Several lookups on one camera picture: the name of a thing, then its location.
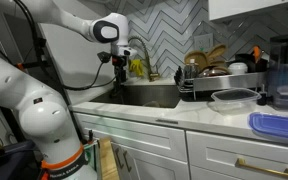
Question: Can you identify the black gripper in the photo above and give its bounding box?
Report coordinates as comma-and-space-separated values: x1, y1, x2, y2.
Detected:
111, 54, 129, 97

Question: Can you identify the clear plastic container bowl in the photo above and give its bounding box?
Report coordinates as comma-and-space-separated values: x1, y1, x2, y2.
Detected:
210, 87, 262, 116

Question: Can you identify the blue plastic container lid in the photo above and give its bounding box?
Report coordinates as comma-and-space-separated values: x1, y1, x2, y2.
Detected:
248, 112, 288, 143

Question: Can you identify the clear glass bowl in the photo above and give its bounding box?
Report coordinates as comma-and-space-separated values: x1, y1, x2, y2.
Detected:
143, 100, 161, 109

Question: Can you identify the shiny steel bowl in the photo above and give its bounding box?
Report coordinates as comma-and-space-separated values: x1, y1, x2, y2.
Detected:
198, 65, 231, 79

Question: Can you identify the steel and black dish rack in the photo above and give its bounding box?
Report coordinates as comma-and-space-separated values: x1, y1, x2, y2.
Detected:
173, 65, 272, 102

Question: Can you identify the white ceramic bowl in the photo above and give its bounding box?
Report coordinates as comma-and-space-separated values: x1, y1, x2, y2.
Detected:
228, 62, 249, 75

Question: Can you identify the black cookware in rack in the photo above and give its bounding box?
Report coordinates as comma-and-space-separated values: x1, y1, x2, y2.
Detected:
234, 52, 269, 73

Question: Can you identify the yellow cloth on faucet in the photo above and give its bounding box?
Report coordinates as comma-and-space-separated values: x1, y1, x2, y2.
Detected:
128, 59, 145, 78

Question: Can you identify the stainless steel sink basin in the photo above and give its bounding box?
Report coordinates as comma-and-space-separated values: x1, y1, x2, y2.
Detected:
89, 83, 182, 110

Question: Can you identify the gold spring kitchen faucet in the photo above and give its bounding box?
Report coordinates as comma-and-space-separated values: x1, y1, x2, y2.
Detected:
127, 35, 161, 83

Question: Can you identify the white kitchen base cabinet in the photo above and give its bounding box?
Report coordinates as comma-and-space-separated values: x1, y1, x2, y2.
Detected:
71, 111, 288, 180

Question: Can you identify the wooden cutting board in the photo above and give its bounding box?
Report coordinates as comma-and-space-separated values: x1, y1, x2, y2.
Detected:
97, 137, 121, 180

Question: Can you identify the clear bottle with white cap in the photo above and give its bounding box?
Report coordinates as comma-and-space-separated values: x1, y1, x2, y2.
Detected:
185, 58, 199, 80

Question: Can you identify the round wooden plate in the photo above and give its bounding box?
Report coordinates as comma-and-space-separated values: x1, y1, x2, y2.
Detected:
183, 49, 209, 73
206, 43, 229, 64

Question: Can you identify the dark plastic bin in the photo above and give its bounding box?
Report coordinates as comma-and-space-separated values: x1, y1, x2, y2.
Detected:
0, 139, 42, 180

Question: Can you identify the small black bottle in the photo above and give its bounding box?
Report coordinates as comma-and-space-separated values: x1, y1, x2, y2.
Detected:
256, 84, 269, 107

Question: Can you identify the thin black wrist camera cable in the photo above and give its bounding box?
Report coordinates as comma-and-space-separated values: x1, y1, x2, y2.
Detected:
62, 60, 118, 92

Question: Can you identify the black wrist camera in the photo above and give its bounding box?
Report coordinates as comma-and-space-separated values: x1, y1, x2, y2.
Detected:
96, 51, 112, 64

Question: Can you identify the black robot stand frame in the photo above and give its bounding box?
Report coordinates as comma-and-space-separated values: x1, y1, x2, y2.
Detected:
2, 12, 86, 144

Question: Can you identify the dark cabinet door handle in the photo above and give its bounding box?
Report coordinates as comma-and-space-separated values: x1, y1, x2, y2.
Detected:
114, 148, 125, 170
122, 150, 134, 174

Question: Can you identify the white wall outlet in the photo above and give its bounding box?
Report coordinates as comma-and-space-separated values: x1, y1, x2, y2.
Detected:
193, 33, 215, 53

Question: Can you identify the thick black robot arm cable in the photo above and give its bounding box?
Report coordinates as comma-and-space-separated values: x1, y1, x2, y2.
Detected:
13, 0, 49, 69

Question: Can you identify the orange handled utensil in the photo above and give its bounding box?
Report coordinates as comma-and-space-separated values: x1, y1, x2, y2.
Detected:
252, 45, 262, 63

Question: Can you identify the white upper wall cabinet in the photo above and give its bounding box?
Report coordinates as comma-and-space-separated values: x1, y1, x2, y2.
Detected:
207, 0, 288, 22

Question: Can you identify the gold drawer handle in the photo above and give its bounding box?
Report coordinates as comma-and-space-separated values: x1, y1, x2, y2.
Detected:
235, 157, 288, 180

